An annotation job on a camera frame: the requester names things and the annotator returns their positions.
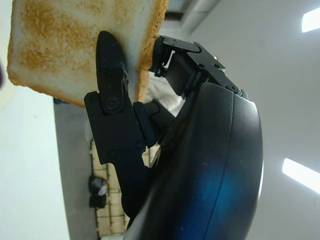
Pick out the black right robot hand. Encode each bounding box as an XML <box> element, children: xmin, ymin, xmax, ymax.
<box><xmin>83</xmin><ymin>29</ymin><xmax>265</xmax><ymax>240</ymax></box>

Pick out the toasted bread slice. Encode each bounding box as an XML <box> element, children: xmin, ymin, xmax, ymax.
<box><xmin>6</xmin><ymin>0</ymin><xmax>171</xmax><ymax>109</ymax></box>

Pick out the ceiling light panel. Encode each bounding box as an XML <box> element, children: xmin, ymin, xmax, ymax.
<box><xmin>301</xmin><ymin>5</ymin><xmax>320</xmax><ymax>33</ymax></box>
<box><xmin>282</xmin><ymin>157</ymin><xmax>320</xmax><ymax>196</ymax></box>

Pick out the black garbage bag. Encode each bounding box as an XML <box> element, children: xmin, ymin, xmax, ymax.
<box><xmin>87</xmin><ymin>175</ymin><xmax>109</xmax><ymax>209</ymax></box>

